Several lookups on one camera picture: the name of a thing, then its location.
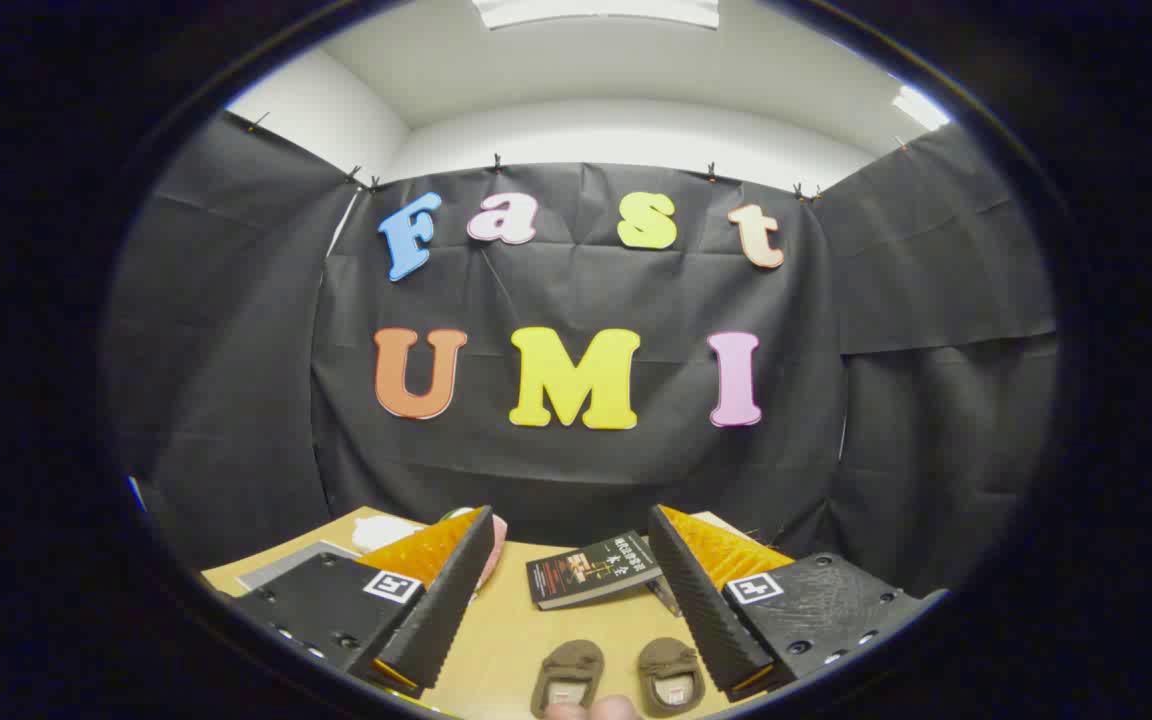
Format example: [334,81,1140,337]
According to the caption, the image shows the black cover book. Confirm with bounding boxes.
[526,530,664,611]

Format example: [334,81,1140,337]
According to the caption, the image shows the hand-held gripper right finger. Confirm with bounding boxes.
[648,503,924,703]

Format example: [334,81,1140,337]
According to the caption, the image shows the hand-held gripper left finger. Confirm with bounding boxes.
[231,505,497,701]

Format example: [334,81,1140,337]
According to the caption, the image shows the small ceiling light panel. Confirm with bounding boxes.
[891,85,952,132]

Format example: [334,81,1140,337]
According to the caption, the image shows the white plush toy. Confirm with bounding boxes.
[351,514,427,556]

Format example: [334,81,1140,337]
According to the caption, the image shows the watermelon slice plush toy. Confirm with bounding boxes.
[441,507,509,593]

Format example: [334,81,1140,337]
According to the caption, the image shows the grey fabric storage box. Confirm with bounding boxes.
[236,540,364,591]

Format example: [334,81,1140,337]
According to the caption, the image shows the brown fuzzy shoe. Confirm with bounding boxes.
[530,640,605,719]
[636,637,707,719]

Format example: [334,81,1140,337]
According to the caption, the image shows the long ceiling light panel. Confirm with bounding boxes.
[471,0,722,30]

